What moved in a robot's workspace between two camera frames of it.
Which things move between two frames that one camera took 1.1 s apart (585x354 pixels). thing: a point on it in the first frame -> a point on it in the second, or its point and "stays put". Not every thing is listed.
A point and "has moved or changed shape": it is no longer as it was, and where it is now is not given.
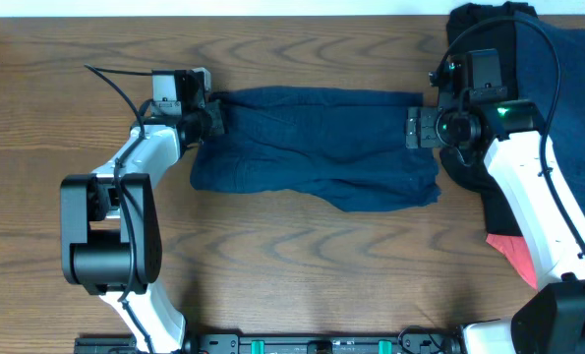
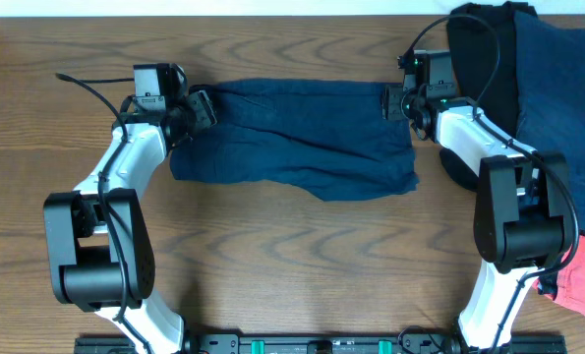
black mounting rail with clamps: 424,343 stays put
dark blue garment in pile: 577,127 stays put
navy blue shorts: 345,145 has moved or changed shape
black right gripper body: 422,122 -> 392,101
